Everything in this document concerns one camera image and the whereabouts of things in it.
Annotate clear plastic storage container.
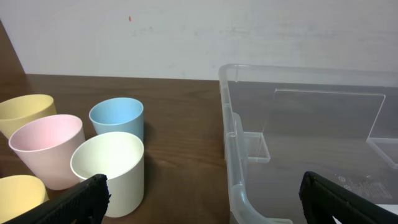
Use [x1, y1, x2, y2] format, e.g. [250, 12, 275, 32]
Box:
[219, 64, 397, 223]

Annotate yellow cup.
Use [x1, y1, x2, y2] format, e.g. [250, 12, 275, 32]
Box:
[1, 94, 57, 139]
[1, 175, 49, 223]

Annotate white cup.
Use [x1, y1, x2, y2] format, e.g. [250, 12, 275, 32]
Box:
[70, 132, 144, 218]

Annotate light blue cup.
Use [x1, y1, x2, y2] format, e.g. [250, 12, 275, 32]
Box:
[89, 97, 144, 141]

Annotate yellow cup lower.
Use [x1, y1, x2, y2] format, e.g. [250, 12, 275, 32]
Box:
[1, 175, 49, 223]

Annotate white label in container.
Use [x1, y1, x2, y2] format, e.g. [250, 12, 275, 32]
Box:
[378, 204, 398, 215]

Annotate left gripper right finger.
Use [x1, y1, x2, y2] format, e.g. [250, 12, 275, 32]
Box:
[299, 171, 397, 224]

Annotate pink cup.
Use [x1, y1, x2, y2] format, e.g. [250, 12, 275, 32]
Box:
[9, 114, 85, 190]

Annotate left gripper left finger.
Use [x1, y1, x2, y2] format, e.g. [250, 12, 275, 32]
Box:
[6, 174, 111, 224]

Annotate yellow cup upper left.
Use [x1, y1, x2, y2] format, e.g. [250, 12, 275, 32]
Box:
[1, 94, 57, 139]

